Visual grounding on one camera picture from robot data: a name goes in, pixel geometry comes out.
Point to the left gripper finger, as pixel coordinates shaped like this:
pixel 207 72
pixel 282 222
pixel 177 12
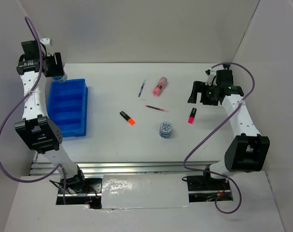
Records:
pixel 48 66
pixel 58 68

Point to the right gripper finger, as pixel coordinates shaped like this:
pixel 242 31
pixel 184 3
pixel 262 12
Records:
pixel 205 98
pixel 198 87

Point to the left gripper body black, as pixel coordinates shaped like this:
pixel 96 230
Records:
pixel 55 64

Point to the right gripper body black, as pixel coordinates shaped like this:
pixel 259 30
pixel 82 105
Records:
pixel 215 100

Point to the blue white round jar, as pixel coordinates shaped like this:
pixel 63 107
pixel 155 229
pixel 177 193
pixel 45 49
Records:
pixel 165 129
pixel 60 78

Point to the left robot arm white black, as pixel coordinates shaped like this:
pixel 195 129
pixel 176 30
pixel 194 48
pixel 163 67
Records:
pixel 37 130

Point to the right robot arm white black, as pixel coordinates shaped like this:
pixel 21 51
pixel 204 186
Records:
pixel 247 152

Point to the pink black highlighter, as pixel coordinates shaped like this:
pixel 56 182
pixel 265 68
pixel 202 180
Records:
pixel 192 115

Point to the blue compartment bin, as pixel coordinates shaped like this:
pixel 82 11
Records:
pixel 67 106

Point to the pink eraser tube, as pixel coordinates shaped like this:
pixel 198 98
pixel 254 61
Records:
pixel 159 87

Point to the orange pen refill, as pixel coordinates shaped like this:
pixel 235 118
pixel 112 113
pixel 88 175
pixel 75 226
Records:
pixel 156 108

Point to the blue pen refill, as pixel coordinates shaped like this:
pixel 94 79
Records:
pixel 142 87

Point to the orange black highlighter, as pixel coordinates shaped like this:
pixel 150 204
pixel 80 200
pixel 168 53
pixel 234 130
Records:
pixel 127 118

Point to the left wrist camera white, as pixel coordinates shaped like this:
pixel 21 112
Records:
pixel 48 46

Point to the aluminium rail frame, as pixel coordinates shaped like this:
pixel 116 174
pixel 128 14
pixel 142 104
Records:
pixel 91 166

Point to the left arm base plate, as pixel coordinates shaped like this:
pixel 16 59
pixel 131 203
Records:
pixel 90 195

